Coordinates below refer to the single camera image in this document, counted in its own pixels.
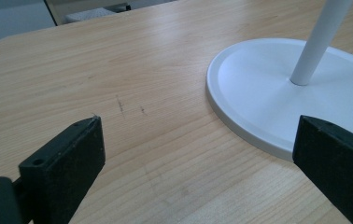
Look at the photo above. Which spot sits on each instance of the white round-base lamp stand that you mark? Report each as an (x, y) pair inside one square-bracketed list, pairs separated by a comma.
[(258, 93)]

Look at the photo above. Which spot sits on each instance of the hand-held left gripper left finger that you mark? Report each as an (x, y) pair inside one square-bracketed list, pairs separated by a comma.
[(62, 168)]

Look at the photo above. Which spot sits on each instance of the grey speckled cushion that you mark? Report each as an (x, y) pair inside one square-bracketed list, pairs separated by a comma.
[(87, 15)]

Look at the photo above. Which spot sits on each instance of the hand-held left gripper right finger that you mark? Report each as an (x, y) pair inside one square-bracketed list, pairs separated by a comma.
[(336, 165)]

